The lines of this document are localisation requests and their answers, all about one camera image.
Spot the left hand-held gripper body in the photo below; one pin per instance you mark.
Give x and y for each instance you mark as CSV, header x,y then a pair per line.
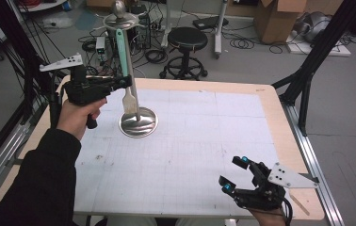
x,y
85,89

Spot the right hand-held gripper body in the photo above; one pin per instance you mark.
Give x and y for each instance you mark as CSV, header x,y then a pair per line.
x,y
261,194

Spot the tall metal stand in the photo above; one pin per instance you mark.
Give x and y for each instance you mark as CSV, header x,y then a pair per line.
x,y
138,124

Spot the person's right hand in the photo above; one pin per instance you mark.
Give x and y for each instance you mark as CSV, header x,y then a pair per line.
x,y
267,218

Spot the person's left hand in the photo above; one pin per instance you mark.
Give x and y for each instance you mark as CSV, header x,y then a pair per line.
x,y
72,116

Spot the small box with green light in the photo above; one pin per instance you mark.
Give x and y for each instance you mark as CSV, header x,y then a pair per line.
x,y
100,47

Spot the thin wooden strip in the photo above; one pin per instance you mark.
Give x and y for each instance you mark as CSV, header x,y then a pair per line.
x,y
299,204

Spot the white grid mat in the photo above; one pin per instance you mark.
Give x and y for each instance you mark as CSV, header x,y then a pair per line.
x,y
198,141

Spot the black tape piece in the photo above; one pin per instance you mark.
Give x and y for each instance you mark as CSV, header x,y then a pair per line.
x,y
12,163
311,178

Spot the black computer tower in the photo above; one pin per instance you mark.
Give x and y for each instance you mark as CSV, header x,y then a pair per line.
x,y
143,29

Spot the white stand leg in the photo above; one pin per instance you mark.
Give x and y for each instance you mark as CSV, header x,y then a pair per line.
x,y
219,31
166,25

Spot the black round stool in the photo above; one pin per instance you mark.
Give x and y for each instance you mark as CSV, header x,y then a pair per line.
x,y
187,38

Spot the flat black device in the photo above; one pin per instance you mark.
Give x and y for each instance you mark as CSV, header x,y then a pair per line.
x,y
210,22

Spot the cardboard box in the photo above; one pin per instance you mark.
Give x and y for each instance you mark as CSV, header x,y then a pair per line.
x,y
273,25

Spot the white flat board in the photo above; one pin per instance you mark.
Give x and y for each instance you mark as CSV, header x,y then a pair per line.
x,y
339,50

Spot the grey rounded device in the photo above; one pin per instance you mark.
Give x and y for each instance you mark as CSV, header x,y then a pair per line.
x,y
315,26

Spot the aluminium rail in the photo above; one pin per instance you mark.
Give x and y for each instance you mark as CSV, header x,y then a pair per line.
x,y
311,150
3,150

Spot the black metal frame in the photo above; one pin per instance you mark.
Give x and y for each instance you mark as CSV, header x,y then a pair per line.
x,y
25,47
323,40

